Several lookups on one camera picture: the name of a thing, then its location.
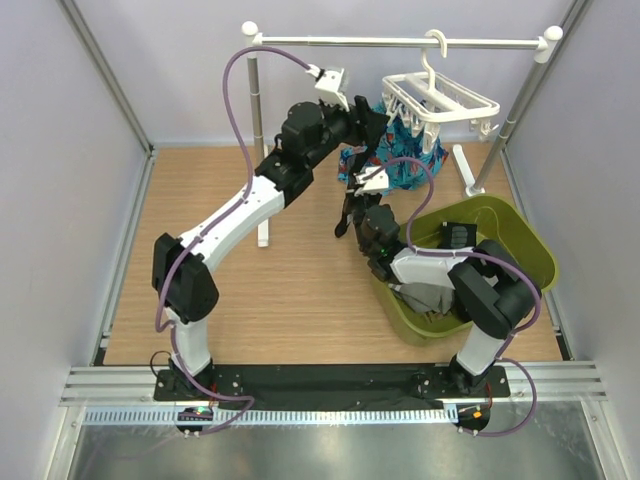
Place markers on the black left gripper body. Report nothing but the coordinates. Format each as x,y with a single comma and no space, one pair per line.
357,133

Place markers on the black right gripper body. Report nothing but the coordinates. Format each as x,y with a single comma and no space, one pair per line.
358,205

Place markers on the black sock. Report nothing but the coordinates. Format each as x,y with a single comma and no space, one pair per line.
457,235
351,159

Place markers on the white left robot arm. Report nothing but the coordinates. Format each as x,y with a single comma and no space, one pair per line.
183,267

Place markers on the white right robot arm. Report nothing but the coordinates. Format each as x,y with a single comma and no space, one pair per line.
481,279

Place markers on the white clip hanger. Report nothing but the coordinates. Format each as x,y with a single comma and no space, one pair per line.
423,101

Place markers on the white clothes rack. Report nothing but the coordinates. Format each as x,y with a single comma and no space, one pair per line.
543,48

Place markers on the green plastic basket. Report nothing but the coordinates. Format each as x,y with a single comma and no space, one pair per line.
495,219

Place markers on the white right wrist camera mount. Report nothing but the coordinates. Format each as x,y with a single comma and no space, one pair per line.
370,181

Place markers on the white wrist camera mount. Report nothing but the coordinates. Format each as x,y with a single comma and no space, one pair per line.
370,181
330,85

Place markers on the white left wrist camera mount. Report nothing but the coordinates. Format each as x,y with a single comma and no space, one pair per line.
330,85

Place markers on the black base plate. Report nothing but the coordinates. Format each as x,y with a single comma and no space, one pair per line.
347,386

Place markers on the grey slotted cable duct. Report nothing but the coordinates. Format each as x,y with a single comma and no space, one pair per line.
200,417

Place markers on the aluminium frame rail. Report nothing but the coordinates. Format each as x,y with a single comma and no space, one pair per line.
554,382

